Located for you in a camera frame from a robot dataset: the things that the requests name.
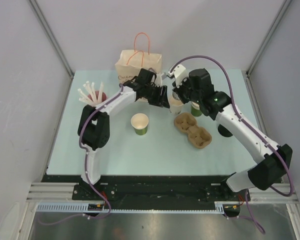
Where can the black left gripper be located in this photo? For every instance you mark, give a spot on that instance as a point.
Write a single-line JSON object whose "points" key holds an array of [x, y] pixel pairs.
{"points": [[160, 101]]}

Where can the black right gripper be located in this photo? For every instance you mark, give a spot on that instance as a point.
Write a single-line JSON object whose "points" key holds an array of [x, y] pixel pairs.
{"points": [[178, 90]]}

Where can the white paper cup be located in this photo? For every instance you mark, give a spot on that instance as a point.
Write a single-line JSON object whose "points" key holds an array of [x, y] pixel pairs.
{"points": [[176, 106]]}

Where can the black cup lid stack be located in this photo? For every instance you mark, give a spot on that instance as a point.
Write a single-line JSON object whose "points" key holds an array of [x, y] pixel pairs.
{"points": [[224, 132]]}

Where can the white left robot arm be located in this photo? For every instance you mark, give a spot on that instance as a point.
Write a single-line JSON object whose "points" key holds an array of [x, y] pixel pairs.
{"points": [[94, 126]]}

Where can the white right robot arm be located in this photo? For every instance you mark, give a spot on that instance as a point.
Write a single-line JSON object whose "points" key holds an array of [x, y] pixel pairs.
{"points": [[272, 160]]}

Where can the printed paper takeout bag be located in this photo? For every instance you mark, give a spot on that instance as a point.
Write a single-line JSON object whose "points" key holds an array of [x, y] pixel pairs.
{"points": [[131, 61]]}

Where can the green paper cup stack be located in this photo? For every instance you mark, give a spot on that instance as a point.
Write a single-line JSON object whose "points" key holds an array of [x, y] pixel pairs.
{"points": [[195, 109]]}

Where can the brown pulp cup carrier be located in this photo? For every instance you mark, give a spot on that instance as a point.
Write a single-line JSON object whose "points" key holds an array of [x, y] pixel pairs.
{"points": [[198, 136]]}

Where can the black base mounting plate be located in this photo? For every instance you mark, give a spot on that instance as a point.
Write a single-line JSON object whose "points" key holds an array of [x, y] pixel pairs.
{"points": [[165, 193]]}

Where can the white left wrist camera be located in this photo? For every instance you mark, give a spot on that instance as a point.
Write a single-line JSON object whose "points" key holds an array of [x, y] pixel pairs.
{"points": [[160, 78]]}

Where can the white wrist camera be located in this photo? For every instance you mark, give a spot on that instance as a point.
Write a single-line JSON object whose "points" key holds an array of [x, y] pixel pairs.
{"points": [[160, 78], [178, 73]]}

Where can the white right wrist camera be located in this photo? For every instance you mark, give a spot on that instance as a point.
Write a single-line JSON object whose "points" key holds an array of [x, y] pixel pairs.
{"points": [[178, 73]]}

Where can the white slotted cable duct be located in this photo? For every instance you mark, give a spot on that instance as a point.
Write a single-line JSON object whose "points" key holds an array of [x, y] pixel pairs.
{"points": [[58, 207]]}

